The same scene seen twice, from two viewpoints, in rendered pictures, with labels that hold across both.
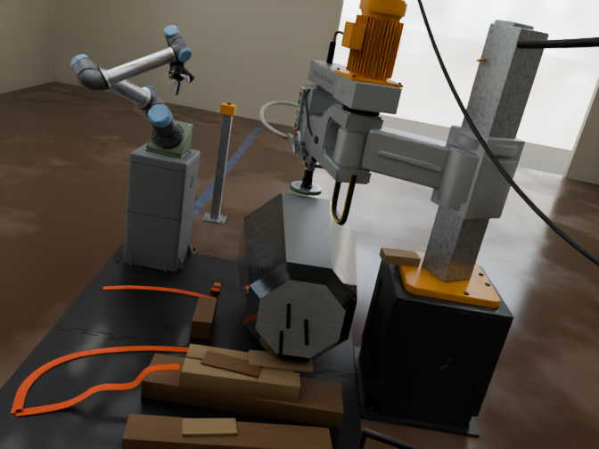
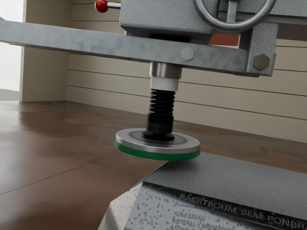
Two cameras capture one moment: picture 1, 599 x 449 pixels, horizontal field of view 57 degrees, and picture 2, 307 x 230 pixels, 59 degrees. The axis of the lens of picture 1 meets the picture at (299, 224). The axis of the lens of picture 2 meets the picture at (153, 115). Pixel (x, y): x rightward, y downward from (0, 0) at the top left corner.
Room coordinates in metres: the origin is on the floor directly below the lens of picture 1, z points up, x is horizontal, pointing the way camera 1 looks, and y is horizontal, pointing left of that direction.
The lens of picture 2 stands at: (3.29, 0.62, 1.01)
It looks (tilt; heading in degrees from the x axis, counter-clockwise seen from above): 8 degrees down; 295
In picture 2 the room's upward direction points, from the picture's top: 6 degrees clockwise
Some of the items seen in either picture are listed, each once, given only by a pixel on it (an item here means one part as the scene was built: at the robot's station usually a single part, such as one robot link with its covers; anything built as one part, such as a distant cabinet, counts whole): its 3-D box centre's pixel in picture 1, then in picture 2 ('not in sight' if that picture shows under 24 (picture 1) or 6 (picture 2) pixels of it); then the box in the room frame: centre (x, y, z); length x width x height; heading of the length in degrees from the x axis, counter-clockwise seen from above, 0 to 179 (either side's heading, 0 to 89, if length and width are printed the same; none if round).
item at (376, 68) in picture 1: (373, 38); not in sight; (2.93, -0.19, 1.88); 0.31 x 0.28 x 0.40; 109
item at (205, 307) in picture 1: (204, 317); not in sight; (2.98, 0.48, 0.07); 0.30 x 0.12 x 0.12; 5
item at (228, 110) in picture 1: (221, 163); not in sight; (4.80, 0.80, 0.54); 0.20 x 0.20 x 1.09; 2
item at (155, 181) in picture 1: (161, 207); not in sight; (3.80, 1.03, 0.43); 0.50 x 0.50 x 0.85; 89
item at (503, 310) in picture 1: (426, 337); not in sight; (2.74, -0.83, 0.37); 0.66 x 0.66 x 0.74; 2
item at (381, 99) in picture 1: (344, 85); not in sight; (3.23, -0.11, 1.60); 0.96 x 0.25 x 0.17; 19
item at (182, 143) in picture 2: (306, 186); (157, 139); (3.57, 0.00, 0.86); 0.21 x 0.21 x 0.01
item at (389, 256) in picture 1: (399, 257); not in sight; (2.78, -0.57, 0.81); 0.20 x 0.10 x 0.05; 100
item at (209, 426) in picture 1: (209, 427); not in sight; (2.01, 0.24, 0.11); 0.25 x 0.10 x 0.01; 106
